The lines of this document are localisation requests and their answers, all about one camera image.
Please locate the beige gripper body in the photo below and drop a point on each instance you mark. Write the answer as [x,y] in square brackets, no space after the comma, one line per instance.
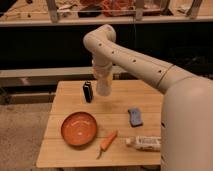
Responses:
[104,79]

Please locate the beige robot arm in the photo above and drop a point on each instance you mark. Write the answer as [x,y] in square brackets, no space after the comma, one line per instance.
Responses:
[187,107]

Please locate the black eraser block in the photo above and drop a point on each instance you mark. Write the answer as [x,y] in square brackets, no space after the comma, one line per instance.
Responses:
[88,92]

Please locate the orange ceramic bowl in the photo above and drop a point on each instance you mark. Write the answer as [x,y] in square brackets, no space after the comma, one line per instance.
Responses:
[79,129]

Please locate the blue sponge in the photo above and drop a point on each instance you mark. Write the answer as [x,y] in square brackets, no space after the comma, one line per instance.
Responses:
[135,117]

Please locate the wooden table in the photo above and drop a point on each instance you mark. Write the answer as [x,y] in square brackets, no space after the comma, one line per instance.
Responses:
[111,114]

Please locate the orange toy carrot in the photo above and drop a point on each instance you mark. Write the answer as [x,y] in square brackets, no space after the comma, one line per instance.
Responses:
[105,143]

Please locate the low wooden bench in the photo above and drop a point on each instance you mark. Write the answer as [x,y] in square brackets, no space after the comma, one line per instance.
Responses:
[43,76]

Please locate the white plastic bottle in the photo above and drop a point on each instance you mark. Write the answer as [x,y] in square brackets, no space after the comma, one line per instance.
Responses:
[144,143]

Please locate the wooden shelf with clutter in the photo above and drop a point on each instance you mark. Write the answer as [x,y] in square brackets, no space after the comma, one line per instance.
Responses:
[98,12]

